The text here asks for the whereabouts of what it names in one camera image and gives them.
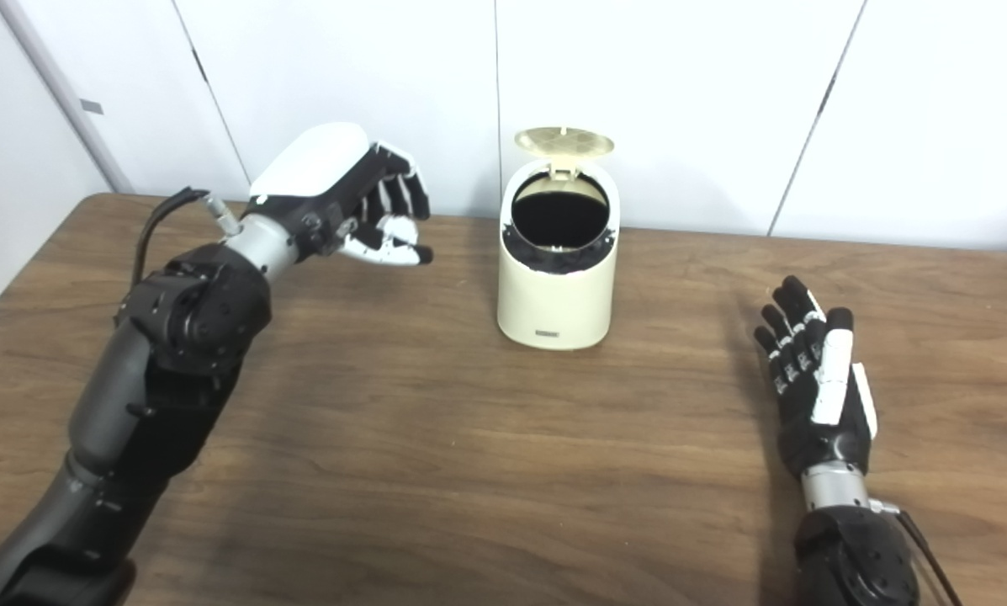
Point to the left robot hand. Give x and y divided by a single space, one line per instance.
318 164

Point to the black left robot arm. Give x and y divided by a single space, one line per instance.
133 404

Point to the small grey wall tag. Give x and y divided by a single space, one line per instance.
91 107

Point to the black bin liner bag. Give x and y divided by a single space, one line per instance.
558 219

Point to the cream-colored bin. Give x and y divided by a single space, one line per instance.
558 307

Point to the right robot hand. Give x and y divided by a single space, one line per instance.
814 429

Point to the round cream bin lid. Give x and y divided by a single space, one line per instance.
564 143

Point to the grey wall corner strip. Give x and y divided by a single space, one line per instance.
66 101

